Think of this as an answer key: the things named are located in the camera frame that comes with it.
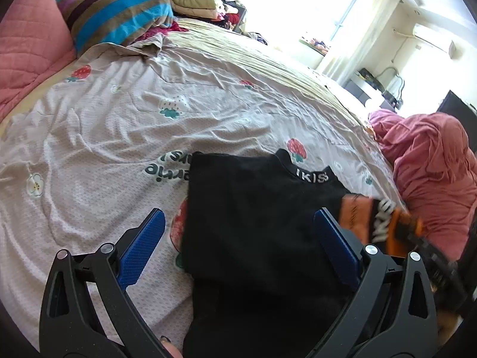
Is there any black orange-cuffed sweater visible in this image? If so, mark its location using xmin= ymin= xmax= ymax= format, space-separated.
xmin=180 ymin=148 xmax=467 ymax=358

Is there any left hand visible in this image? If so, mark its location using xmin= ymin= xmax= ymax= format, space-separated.
xmin=159 ymin=335 xmax=183 ymax=358

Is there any pink crumpled blanket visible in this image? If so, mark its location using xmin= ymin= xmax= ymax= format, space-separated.
xmin=369 ymin=110 xmax=476 ymax=261

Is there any strawberry print bed sheet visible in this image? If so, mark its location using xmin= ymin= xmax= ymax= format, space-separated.
xmin=1 ymin=19 xmax=401 ymax=346

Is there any white side desk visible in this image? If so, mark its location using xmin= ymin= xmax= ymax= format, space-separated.
xmin=344 ymin=66 xmax=405 ymax=112

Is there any white window curtain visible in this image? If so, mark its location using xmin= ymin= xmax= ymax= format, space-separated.
xmin=317 ymin=0 xmax=400 ymax=85

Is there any pink quilted pillow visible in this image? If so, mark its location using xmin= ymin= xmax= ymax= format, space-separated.
xmin=1 ymin=0 xmax=76 ymax=119

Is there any striped knit pillow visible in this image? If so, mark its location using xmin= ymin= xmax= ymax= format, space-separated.
xmin=57 ymin=0 xmax=174 ymax=56

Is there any white wall air conditioner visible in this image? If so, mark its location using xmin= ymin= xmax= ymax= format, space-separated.
xmin=412 ymin=24 xmax=456 ymax=59

